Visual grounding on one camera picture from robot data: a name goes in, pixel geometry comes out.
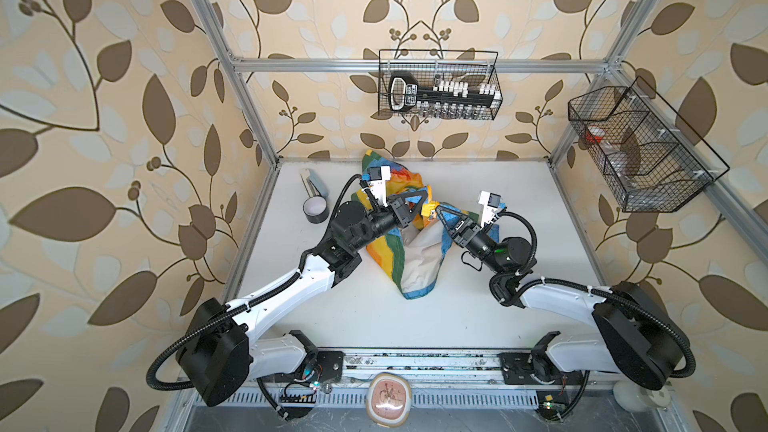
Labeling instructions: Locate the wire basket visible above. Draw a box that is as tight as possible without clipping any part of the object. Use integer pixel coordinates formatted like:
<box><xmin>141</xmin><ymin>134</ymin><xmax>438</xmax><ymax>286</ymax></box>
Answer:
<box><xmin>377</xmin><ymin>48</ymin><xmax>503</xmax><ymax>121</ymax></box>
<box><xmin>568</xmin><ymin>77</ymin><xmax>730</xmax><ymax>213</ymax></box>

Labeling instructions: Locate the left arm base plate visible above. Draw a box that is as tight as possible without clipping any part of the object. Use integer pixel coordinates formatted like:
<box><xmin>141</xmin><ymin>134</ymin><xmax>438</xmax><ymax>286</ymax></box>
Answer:
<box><xmin>264</xmin><ymin>350</ymin><xmax>345</xmax><ymax>383</ymax></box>

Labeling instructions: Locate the right wire basket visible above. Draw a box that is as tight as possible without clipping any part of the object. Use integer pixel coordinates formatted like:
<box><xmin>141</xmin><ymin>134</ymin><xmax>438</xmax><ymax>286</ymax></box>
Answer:
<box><xmin>568</xmin><ymin>77</ymin><xmax>730</xmax><ymax>213</ymax></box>

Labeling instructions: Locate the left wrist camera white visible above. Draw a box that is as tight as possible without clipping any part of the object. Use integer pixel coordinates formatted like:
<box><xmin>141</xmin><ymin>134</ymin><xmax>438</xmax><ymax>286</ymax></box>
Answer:
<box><xmin>362</xmin><ymin>166</ymin><xmax>391</xmax><ymax>210</ymax></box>

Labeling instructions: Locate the black socket set rail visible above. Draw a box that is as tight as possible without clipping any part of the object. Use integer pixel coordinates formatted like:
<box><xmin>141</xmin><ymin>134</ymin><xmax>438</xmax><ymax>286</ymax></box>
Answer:
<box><xmin>384</xmin><ymin>72</ymin><xmax>503</xmax><ymax>115</ymax></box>

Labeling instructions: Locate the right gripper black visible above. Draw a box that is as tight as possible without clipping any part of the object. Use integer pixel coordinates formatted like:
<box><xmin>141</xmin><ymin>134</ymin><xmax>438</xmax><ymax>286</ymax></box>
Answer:
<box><xmin>439</xmin><ymin>207</ymin><xmax>504</xmax><ymax>278</ymax></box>

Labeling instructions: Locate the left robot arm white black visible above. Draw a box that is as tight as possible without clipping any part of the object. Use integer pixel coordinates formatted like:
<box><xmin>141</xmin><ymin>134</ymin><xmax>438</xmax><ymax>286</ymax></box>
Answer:
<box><xmin>145</xmin><ymin>188</ymin><xmax>430</xmax><ymax>406</ymax></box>

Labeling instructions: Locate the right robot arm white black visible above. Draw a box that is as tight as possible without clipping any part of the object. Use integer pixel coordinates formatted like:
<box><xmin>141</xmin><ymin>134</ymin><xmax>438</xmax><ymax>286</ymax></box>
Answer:
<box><xmin>434</xmin><ymin>205</ymin><xmax>697</xmax><ymax>390</ymax></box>

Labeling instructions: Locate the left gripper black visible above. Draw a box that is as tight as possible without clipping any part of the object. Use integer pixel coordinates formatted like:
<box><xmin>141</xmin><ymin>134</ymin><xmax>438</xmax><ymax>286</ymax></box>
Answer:
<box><xmin>347</xmin><ymin>187</ymin><xmax>425</xmax><ymax>255</ymax></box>

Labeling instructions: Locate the rainbow striped jacket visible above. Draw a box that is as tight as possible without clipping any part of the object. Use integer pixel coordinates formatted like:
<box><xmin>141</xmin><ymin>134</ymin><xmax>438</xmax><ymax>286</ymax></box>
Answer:
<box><xmin>362</xmin><ymin>150</ymin><xmax>453</xmax><ymax>300</ymax></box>

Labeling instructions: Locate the black tape roll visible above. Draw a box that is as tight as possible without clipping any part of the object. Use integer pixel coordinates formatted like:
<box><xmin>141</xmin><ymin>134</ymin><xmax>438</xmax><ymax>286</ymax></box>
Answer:
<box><xmin>302</xmin><ymin>196</ymin><xmax>330</xmax><ymax>224</ymax></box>

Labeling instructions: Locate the back wire basket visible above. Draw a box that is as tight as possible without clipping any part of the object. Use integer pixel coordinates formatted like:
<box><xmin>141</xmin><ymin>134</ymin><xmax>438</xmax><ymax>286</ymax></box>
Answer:
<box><xmin>377</xmin><ymin>48</ymin><xmax>503</xmax><ymax>121</ymax></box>

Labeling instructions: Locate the pink round timer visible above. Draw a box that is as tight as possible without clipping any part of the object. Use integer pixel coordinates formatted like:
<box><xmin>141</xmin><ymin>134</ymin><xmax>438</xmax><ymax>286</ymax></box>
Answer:
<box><xmin>365</xmin><ymin>373</ymin><xmax>413</xmax><ymax>428</ymax></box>

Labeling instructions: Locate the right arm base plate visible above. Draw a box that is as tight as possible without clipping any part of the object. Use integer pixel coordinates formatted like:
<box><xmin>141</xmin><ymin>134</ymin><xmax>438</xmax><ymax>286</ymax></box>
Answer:
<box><xmin>498</xmin><ymin>352</ymin><xmax>584</xmax><ymax>387</ymax></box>

